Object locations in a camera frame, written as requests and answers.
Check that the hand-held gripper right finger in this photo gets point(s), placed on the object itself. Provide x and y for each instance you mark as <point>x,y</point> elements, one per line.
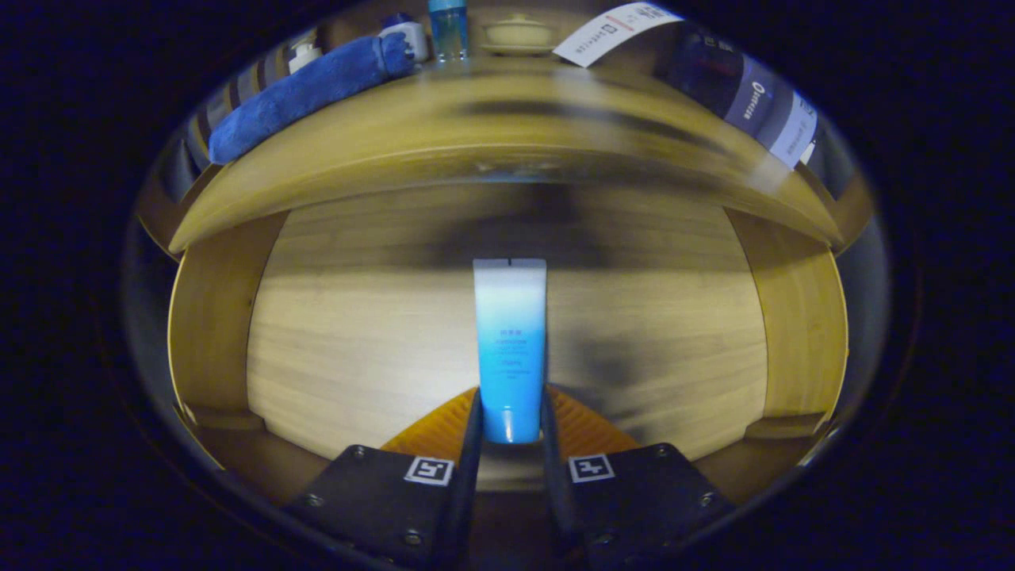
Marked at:
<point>557,484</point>

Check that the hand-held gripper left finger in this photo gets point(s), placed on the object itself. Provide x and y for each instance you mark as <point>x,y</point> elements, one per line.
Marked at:
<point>468,484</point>

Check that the blue white cream tube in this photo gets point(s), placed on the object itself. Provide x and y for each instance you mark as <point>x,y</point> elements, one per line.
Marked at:
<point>510,333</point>

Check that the wooden countertop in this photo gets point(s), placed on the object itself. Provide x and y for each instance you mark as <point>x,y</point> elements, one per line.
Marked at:
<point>492,119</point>

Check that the blue rolled towel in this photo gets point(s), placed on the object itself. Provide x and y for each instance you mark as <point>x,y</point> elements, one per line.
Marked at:
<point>301,95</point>

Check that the light purple book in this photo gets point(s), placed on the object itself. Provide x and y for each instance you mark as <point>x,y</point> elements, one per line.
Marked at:
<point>793,131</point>

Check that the dark blue book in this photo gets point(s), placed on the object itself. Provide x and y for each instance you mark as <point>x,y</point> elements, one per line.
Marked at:
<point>714,71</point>

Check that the white lotion bottle blue cap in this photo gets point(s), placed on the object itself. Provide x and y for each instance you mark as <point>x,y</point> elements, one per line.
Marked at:
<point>408,40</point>

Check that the white book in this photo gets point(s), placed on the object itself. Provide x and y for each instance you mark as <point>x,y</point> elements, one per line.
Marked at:
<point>610,36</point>

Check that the beige lidded teacup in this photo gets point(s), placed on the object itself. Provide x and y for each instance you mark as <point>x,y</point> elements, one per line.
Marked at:
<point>519,33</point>

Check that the clear blue bottle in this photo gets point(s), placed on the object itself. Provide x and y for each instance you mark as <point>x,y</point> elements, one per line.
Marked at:
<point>449,32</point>

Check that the white pump bottle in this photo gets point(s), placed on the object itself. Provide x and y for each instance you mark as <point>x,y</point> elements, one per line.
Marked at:
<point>304,57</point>

